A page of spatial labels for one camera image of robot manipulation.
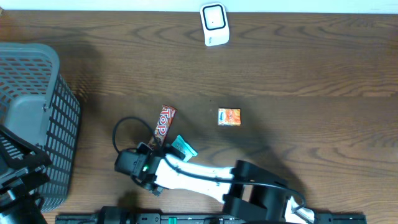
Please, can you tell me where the orange snack packet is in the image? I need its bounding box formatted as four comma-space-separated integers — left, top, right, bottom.
218, 108, 241, 126

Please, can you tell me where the grey plastic basket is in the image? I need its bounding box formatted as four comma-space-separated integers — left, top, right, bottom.
1, 43, 81, 212

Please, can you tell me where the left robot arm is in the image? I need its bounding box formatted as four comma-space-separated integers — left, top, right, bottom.
1, 125, 52, 224

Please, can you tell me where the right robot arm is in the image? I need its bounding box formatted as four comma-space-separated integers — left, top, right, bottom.
114, 143, 315, 223

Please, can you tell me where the red Top chocolate bar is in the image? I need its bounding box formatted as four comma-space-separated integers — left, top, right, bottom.
149, 105, 177, 149

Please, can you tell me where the white wet wipes pack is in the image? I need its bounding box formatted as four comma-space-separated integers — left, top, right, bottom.
172, 135, 198, 162

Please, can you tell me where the white barcode scanner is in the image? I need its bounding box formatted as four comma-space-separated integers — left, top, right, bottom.
200, 2, 230, 47

